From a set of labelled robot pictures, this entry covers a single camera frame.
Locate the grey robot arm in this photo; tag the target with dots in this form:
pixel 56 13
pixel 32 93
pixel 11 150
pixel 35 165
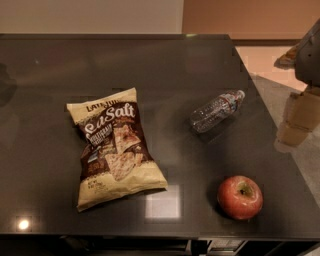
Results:
pixel 307 61

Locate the red apple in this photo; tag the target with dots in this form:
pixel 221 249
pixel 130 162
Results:
pixel 240 197

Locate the tortilla chips bag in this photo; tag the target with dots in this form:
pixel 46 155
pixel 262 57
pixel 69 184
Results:
pixel 116 161

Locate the clear plastic water bottle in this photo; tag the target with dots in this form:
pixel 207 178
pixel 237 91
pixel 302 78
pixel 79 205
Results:
pixel 212 113

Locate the stacked cardboard boxes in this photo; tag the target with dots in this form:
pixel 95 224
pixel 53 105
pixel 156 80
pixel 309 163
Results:
pixel 301 116

